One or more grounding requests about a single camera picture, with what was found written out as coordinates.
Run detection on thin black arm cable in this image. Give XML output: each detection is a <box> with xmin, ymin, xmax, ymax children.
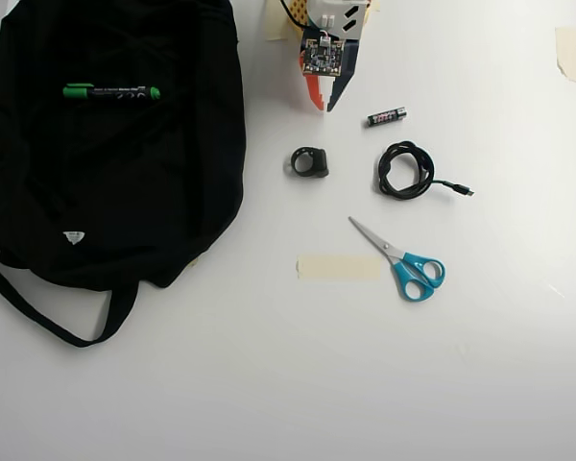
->
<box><xmin>279</xmin><ymin>0</ymin><xmax>309</xmax><ymax>28</ymax></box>

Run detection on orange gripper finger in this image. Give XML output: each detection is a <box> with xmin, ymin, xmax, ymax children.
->
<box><xmin>299</xmin><ymin>54</ymin><xmax>328</xmax><ymax>114</ymax></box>

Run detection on black ring strap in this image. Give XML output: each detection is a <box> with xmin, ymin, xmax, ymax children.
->
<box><xmin>283</xmin><ymin>146</ymin><xmax>330</xmax><ymax>180</ymax></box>

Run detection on torn beige masking tape strip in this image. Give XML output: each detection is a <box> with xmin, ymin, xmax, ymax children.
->
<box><xmin>554</xmin><ymin>26</ymin><xmax>576</xmax><ymax>85</ymax></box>

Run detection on black AAA battery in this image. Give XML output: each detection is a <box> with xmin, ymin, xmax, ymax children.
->
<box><xmin>365</xmin><ymin>108</ymin><xmax>408</xmax><ymax>129</ymax></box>

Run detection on black fabric bag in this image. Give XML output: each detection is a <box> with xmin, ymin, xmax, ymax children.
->
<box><xmin>0</xmin><ymin>0</ymin><xmax>249</xmax><ymax>350</ymax></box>

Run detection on coiled black USB cable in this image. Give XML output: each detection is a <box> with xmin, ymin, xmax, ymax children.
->
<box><xmin>375</xmin><ymin>140</ymin><xmax>476</xmax><ymax>199</ymax></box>

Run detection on camera circuit board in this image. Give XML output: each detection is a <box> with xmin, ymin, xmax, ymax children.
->
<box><xmin>300</xmin><ymin>27</ymin><xmax>348</xmax><ymax>79</ymax></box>

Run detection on long beige masking tape strip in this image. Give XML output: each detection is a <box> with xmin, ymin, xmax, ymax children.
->
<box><xmin>296</xmin><ymin>254</ymin><xmax>383</xmax><ymax>282</ymax></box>

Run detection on yellow perforated base block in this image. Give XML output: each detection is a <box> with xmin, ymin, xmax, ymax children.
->
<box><xmin>284</xmin><ymin>0</ymin><xmax>314</xmax><ymax>38</ymax></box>

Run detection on blue handled scissors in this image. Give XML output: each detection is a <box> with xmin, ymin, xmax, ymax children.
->
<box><xmin>348</xmin><ymin>216</ymin><xmax>446</xmax><ymax>303</ymax></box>

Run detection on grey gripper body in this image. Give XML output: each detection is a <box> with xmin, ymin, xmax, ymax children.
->
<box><xmin>342</xmin><ymin>38</ymin><xmax>362</xmax><ymax>79</ymax></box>

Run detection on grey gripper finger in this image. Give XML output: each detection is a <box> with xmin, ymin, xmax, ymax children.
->
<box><xmin>326</xmin><ymin>75</ymin><xmax>355</xmax><ymax>113</ymax></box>

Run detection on green marker pen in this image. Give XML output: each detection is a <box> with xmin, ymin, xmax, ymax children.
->
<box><xmin>60</xmin><ymin>82</ymin><xmax>163</xmax><ymax>103</ymax></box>

